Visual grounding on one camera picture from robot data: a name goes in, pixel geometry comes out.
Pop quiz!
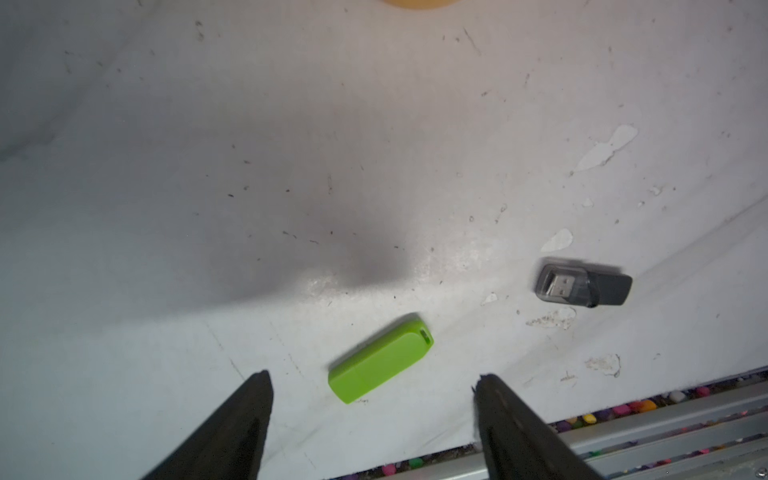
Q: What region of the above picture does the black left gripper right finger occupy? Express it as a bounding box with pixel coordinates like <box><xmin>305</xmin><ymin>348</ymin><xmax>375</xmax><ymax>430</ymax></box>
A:
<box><xmin>473</xmin><ymin>374</ymin><xmax>601</xmax><ymax>480</ymax></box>

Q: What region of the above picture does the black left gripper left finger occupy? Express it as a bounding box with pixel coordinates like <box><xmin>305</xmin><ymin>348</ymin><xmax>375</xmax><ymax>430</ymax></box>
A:
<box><xmin>145</xmin><ymin>370</ymin><xmax>274</xmax><ymax>479</ymax></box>

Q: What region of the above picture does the green usb flash drive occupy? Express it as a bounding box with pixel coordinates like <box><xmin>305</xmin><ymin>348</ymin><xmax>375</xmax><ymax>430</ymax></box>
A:
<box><xmin>327</xmin><ymin>316</ymin><xmax>434</xmax><ymax>404</ymax></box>

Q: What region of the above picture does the grey clear-cap usb drive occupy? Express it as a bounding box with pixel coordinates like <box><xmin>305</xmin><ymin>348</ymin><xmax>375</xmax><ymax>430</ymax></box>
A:
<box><xmin>534</xmin><ymin>264</ymin><xmax>634</xmax><ymax>308</ymax></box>

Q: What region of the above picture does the yellow storage box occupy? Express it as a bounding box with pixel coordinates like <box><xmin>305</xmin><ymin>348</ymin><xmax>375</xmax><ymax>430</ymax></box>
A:
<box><xmin>384</xmin><ymin>0</ymin><xmax>459</xmax><ymax>10</ymax></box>

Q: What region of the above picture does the aluminium frame rail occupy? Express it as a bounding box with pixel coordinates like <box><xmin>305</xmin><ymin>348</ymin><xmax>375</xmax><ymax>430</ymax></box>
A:
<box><xmin>335</xmin><ymin>368</ymin><xmax>768</xmax><ymax>480</ymax></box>

